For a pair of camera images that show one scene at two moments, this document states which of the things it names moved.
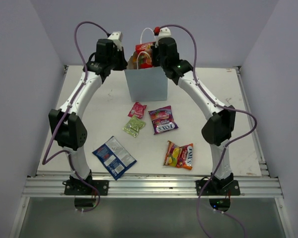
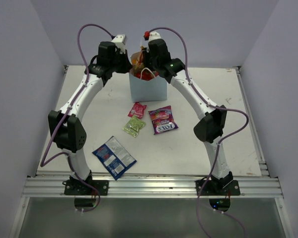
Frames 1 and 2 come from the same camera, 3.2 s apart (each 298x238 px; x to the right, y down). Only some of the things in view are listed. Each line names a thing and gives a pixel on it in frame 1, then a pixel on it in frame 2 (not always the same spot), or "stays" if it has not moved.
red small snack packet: x=137 y=109 stays
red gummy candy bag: x=144 y=52 -> x=146 y=74
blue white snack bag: x=113 y=157 stays
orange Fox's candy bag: x=179 y=156 -> x=137 y=60
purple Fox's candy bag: x=163 y=119 stays
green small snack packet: x=133 y=126 stays
